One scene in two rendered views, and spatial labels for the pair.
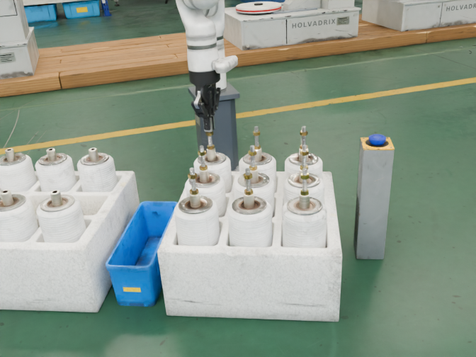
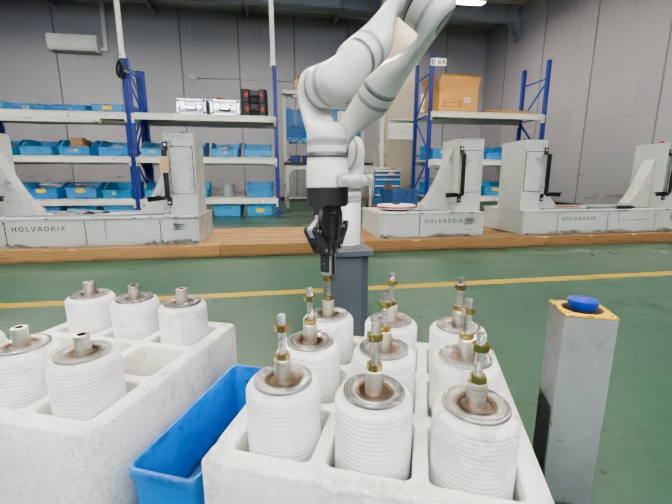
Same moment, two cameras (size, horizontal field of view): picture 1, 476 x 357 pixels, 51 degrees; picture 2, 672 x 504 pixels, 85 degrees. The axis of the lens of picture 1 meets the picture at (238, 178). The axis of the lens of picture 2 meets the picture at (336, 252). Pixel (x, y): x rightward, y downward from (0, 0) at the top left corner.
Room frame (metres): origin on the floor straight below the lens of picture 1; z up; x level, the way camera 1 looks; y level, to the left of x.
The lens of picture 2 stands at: (0.52, -0.01, 0.51)
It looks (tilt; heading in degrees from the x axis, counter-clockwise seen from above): 11 degrees down; 6
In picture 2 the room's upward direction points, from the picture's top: straight up
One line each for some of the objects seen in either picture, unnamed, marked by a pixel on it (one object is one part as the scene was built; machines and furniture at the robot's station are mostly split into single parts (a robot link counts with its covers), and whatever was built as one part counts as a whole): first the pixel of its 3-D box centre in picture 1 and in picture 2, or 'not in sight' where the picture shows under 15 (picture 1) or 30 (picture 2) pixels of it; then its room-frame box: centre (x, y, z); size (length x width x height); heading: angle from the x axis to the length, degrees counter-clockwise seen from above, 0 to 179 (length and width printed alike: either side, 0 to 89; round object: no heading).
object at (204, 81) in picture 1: (205, 83); (327, 209); (1.19, 0.07, 0.45); 0.08 x 0.08 x 0.09
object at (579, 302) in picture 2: (377, 140); (582, 304); (1.09, -0.33, 0.32); 0.04 x 0.04 x 0.02
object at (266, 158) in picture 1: (257, 159); (390, 319); (1.17, -0.05, 0.25); 0.08 x 0.08 x 0.01
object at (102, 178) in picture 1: (100, 189); (185, 342); (1.23, 0.38, 0.16); 0.10 x 0.10 x 0.18
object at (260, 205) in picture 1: (248, 205); (373, 391); (0.93, -0.02, 0.25); 0.08 x 0.08 x 0.01
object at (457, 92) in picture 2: not in sight; (449, 97); (6.49, -1.13, 1.70); 0.72 x 0.58 x 0.50; 109
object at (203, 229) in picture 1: (199, 239); (285, 440); (0.95, 0.10, 0.16); 0.10 x 0.10 x 0.18
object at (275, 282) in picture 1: (256, 237); (381, 441); (1.05, -0.04, 0.09); 0.39 x 0.39 x 0.18; 82
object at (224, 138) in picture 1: (216, 132); (345, 293); (1.64, 0.07, 0.15); 0.15 x 0.15 x 0.30; 15
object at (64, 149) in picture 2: not in sight; (82, 148); (5.12, 3.75, 0.90); 0.50 x 0.38 x 0.21; 16
